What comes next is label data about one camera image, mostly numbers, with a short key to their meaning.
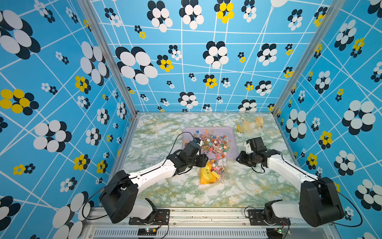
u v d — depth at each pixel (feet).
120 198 1.37
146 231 2.37
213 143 3.23
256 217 2.37
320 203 1.36
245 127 3.55
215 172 2.79
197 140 2.48
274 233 2.32
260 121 3.57
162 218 2.41
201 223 2.41
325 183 1.40
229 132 3.57
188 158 2.09
